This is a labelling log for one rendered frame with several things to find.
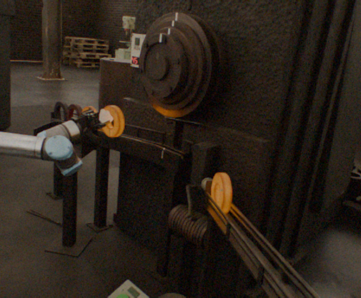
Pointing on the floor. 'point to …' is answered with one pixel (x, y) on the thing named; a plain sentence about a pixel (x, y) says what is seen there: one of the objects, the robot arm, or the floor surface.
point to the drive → (344, 122)
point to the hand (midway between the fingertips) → (112, 117)
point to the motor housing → (184, 248)
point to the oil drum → (114, 81)
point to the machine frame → (245, 125)
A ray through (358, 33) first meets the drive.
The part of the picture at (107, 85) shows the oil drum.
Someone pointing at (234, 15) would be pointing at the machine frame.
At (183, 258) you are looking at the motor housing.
